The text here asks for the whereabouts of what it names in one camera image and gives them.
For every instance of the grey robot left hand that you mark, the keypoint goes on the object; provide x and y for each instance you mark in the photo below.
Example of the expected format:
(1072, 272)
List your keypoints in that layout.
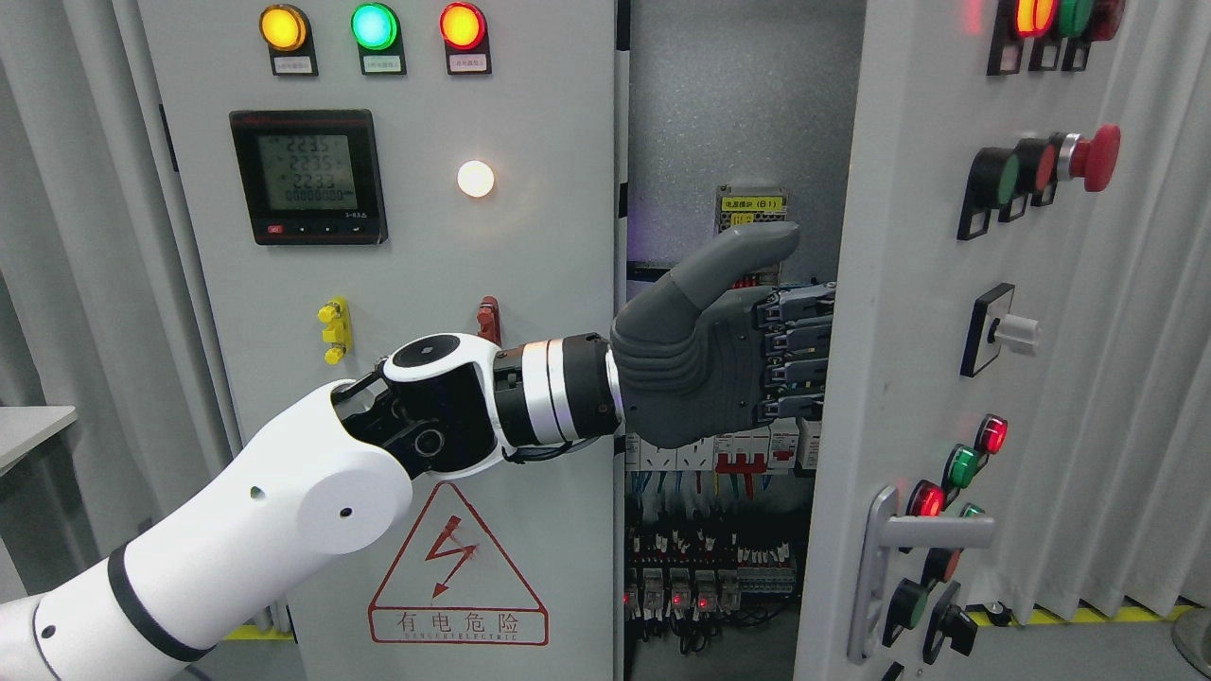
(698, 356)

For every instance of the white socket module row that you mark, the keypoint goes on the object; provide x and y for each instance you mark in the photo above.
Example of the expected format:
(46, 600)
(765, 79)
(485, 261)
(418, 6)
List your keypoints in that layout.
(786, 445)

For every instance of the red indicator lamp left door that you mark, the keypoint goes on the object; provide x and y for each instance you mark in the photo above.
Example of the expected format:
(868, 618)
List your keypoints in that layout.
(463, 26)

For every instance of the red electric danger sticker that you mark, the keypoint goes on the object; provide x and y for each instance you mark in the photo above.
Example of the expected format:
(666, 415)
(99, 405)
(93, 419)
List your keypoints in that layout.
(451, 583)

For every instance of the grey cabinet door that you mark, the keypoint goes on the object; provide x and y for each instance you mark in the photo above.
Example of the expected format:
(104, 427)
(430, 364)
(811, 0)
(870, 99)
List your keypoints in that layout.
(914, 256)
(542, 243)

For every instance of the metal mesh power supply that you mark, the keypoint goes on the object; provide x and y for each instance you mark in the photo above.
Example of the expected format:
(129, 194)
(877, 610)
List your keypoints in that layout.
(737, 205)

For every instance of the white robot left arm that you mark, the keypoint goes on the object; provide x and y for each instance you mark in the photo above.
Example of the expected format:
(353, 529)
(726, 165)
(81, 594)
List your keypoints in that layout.
(328, 476)

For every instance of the white rotary switch right door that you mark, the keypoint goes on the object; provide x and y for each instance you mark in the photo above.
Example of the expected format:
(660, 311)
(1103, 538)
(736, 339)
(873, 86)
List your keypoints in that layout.
(993, 328)

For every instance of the silver door lever handle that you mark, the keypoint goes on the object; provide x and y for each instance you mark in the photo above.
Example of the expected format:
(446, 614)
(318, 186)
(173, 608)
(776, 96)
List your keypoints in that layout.
(886, 530)

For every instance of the black relay terminal row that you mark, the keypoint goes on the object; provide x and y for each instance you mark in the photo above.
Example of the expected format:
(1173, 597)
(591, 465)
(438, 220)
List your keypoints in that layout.
(687, 578)

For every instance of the white indicator lamp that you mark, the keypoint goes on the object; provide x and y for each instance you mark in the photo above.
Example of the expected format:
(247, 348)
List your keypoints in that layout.
(476, 178)

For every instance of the grey curtain left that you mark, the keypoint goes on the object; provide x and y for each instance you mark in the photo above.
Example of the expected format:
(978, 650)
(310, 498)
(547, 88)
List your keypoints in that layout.
(104, 305)

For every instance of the white table edge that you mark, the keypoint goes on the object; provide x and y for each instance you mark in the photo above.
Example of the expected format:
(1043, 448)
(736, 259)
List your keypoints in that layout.
(24, 428)

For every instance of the black digital power meter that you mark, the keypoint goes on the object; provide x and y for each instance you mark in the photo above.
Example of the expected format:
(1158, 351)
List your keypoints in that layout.
(311, 178)

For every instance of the yellow indicator lamp left door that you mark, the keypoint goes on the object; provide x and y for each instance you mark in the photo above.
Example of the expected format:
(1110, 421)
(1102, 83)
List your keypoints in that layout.
(283, 27)

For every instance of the grey curtain right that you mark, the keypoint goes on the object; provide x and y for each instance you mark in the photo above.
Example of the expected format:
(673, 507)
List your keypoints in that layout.
(1102, 492)

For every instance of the green indicator lamp left door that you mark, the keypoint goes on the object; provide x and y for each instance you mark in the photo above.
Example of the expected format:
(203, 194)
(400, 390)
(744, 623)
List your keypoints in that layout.
(374, 26)

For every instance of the red mushroom emergency button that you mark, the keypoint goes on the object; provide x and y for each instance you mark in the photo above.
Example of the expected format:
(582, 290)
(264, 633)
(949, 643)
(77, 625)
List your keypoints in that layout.
(1089, 158)

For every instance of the grey curtain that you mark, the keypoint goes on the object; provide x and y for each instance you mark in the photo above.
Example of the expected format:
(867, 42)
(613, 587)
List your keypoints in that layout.
(104, 305)
(1102, 492)

